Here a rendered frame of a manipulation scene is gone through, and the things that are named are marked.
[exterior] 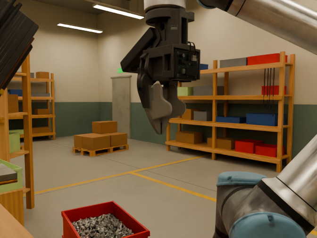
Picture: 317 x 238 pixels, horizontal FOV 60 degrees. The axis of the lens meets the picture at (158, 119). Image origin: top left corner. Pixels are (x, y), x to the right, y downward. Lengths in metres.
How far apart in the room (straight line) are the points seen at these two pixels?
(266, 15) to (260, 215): 0.40
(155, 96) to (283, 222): 0.29
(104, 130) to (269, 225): 6.99
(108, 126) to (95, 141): 0.89
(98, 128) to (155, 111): 6.90
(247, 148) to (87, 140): 3.63
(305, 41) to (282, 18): 0.07
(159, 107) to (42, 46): 9.99
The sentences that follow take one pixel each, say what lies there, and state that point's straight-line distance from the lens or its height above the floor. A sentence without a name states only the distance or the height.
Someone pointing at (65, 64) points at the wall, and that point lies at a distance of 10.63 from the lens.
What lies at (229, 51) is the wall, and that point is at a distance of 6.78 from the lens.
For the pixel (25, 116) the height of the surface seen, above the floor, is 1.14.
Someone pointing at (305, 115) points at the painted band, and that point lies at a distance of 5.92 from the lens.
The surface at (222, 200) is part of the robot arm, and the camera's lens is 0.64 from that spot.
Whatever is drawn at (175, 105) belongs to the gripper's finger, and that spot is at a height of 1.33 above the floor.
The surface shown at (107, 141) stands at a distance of 6.98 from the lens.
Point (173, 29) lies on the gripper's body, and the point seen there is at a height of 1.46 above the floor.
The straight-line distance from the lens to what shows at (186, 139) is 6.86.
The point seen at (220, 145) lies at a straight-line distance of 6.25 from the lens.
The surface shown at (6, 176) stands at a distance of 0.92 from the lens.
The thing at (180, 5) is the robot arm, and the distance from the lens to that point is 0.50.
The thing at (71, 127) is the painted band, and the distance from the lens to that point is 10.67.
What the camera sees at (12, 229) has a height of 0.90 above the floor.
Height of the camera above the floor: 1.34
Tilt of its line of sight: 4 degrees down
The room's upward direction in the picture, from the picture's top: straight up
